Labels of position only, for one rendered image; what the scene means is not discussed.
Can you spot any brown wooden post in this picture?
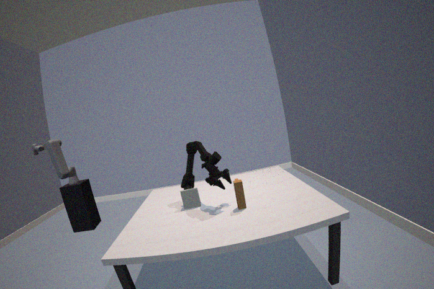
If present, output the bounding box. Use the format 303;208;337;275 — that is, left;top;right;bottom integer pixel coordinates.
233;179;246;210

